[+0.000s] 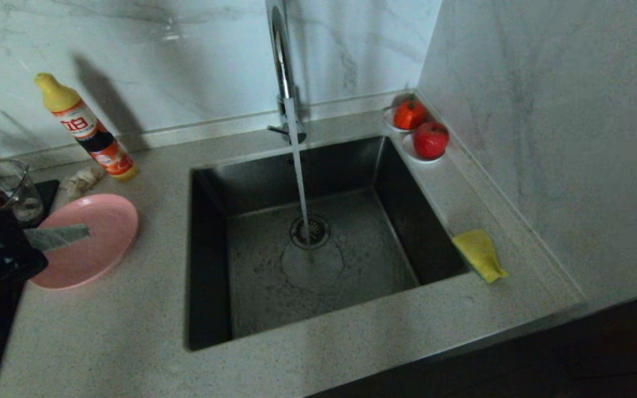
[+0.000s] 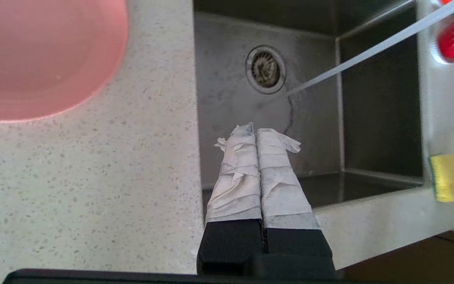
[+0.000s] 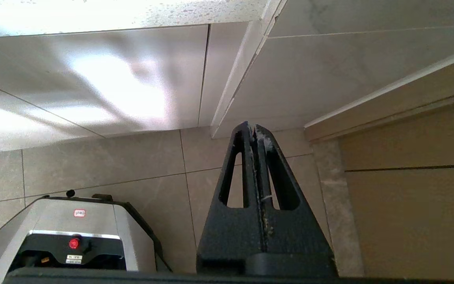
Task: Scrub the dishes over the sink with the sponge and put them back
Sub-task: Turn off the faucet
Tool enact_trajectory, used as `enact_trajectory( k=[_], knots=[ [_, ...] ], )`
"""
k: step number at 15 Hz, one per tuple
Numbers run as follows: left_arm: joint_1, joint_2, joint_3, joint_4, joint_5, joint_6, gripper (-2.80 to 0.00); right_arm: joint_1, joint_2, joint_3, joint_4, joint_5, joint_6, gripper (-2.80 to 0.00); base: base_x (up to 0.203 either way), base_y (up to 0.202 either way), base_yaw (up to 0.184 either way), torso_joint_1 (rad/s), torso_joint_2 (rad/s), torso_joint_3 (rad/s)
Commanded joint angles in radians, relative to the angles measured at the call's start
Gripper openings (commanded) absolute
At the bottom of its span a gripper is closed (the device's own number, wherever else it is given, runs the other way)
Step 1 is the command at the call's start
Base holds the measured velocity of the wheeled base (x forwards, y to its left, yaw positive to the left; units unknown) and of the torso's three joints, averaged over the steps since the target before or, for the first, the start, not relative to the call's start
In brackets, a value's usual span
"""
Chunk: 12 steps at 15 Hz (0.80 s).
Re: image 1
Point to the red apple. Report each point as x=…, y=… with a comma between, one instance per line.
x=431, y=139

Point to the stainless steel sink basin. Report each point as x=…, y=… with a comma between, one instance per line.
x=363, y=287

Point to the clear glass pot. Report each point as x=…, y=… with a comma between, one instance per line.
x=22, y=193

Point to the yellow sponge green backing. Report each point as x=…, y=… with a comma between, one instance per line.
x=479, y=253

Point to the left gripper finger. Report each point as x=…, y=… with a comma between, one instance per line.
x=56, y=236

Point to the crumpled beige tissue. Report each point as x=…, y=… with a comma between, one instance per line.
x=82, y=181

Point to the pink plate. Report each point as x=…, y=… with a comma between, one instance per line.
x=103, y=243

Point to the chrome faucet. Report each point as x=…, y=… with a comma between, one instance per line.
x=283, y=72

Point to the round metal drain strainer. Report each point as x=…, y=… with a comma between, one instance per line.
x=318, y=232

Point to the orange-red tomato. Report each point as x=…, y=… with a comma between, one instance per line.
x=409, y=114

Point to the yellow dish soap bottle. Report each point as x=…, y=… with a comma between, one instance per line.
x=86, y=134

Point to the small white saucer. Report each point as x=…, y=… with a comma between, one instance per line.
x=408, y=150
x=389, y=122

